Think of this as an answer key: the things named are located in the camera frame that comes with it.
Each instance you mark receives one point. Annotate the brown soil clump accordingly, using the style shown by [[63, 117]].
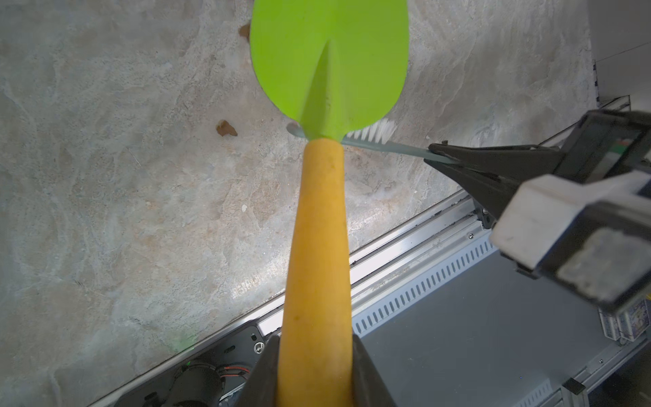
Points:
[[224, 128]]

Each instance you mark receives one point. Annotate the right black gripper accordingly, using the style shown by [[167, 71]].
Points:
[[602, 145]]

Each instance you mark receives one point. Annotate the green leaf trowel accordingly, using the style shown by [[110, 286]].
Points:
[[334, 67]]

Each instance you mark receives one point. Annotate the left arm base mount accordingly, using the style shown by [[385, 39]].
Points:
[[204, 378]]

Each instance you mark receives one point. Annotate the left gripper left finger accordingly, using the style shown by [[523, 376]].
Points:
[[260, 389]]

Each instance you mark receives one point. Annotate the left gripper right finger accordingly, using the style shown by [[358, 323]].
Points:
[[369, 388]]

